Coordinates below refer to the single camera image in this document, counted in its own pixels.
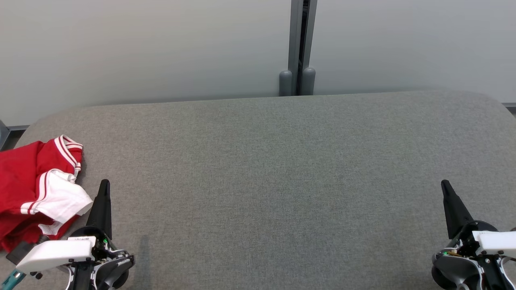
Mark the grey metal partition post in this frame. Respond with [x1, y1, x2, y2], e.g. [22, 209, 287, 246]
[288, 0, 318, 96]

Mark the red jersey with white sleeves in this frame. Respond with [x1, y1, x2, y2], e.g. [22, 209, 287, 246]
[0, 135, 94, 253]

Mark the teal left camera connector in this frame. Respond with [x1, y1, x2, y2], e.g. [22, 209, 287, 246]
[0, 269, 25, 290]

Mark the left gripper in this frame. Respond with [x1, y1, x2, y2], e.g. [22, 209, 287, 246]
[64, 179, 135, 290]

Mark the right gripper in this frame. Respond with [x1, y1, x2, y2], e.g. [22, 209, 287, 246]
[431, 180, 516, 290]

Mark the grey cylindrical post foot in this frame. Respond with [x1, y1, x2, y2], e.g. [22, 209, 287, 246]
[302, 67, 316, 96]
[279, 70, 293, 97]

